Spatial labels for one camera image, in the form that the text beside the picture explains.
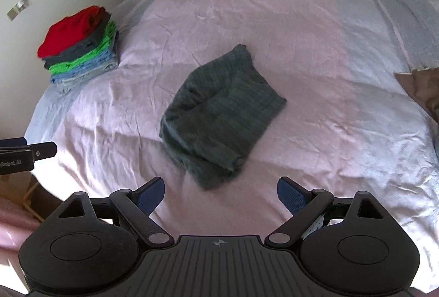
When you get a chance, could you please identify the brown cloth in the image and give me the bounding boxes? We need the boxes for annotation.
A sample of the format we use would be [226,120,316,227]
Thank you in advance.
[394,67,439,122]

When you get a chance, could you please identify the dark green plaid shorts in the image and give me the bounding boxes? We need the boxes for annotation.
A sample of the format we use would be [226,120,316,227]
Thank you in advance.
[159,44,286,190]

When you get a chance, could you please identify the pink and grey bedspread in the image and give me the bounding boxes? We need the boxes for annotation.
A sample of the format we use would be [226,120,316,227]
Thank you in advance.
[25,0,438,293]

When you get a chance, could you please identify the blue folded garments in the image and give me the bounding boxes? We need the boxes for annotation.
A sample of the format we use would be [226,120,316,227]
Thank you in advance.
[50,32,119,93]

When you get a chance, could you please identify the red folded garment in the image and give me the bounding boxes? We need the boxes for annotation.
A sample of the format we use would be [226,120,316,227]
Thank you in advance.
[37,5,106,58]

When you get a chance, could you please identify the green folded garment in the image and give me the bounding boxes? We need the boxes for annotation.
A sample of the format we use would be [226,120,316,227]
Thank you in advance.
[45,20,117,75]

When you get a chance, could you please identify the dark grey folded garment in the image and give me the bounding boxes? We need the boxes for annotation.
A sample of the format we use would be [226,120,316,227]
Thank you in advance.
[43,12,111,69]

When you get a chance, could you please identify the wall switch with plug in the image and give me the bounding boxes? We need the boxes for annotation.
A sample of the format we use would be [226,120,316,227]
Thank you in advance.
[7,0,30,21]

